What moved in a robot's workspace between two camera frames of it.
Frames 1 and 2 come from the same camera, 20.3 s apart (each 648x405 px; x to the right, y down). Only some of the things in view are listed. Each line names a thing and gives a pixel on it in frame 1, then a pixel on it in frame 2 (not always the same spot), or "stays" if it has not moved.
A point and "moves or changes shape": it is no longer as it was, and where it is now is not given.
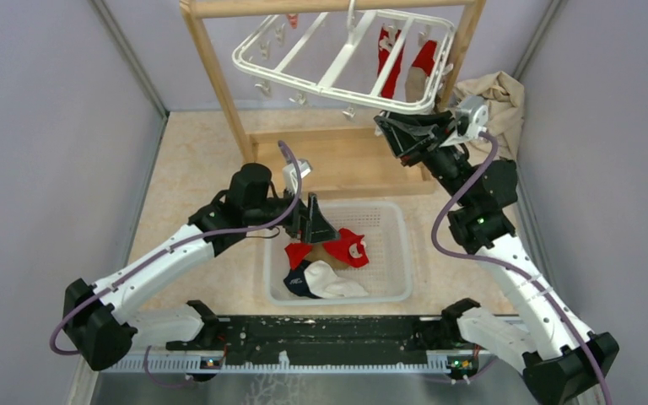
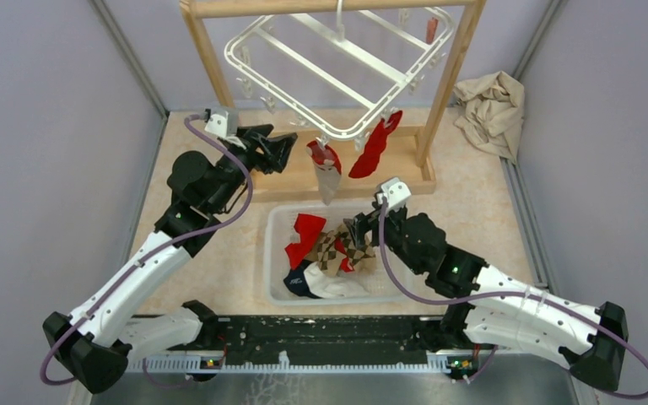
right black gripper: x=404 y=132 → x=359 y=224
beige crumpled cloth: x=504 y=97 stays
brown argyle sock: x=415 y=84 → x=330 y=257
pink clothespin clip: x=294 y=20 → x=432 y=27
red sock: x=340 y=249 moves or changes shape
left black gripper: x=309 y=224 → x=276 y=149
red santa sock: x=386 y=36 → x=375 y=147
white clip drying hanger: x=397 y=60 moves or changes shape
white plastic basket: x=387 y=275 stays
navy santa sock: x=295 y=280 stays
